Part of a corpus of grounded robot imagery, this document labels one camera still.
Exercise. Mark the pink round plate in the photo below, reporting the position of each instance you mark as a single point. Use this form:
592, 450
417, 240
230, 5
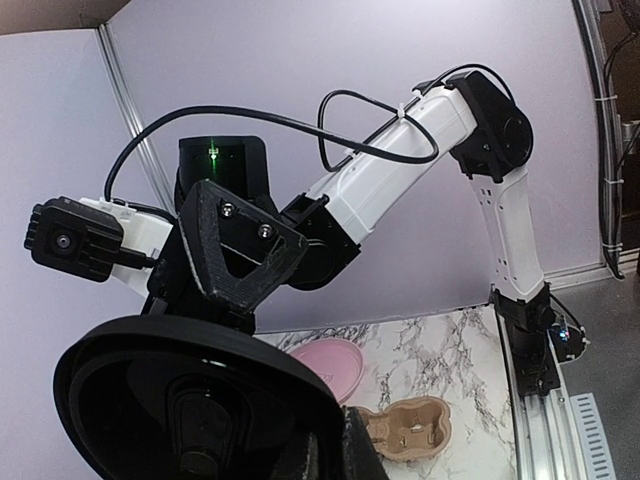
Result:
338, 362

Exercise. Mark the brown cardboard cup carrier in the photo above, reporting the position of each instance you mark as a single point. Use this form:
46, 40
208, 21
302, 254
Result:
410, 429

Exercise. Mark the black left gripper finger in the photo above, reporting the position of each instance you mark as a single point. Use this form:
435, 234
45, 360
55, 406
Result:
360, 459

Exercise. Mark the aluminium front rail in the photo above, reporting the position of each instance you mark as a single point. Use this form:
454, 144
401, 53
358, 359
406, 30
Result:
557, 436

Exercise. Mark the aluminium frame post left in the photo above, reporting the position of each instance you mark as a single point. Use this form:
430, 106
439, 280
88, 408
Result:
134, 124

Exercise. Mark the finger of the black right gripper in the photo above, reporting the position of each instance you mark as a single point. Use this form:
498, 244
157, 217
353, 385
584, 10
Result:
237, 252

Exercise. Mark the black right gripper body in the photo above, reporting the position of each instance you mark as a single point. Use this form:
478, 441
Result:
172, 290

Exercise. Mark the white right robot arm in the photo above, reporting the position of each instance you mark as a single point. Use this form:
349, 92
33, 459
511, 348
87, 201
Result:
438, 236

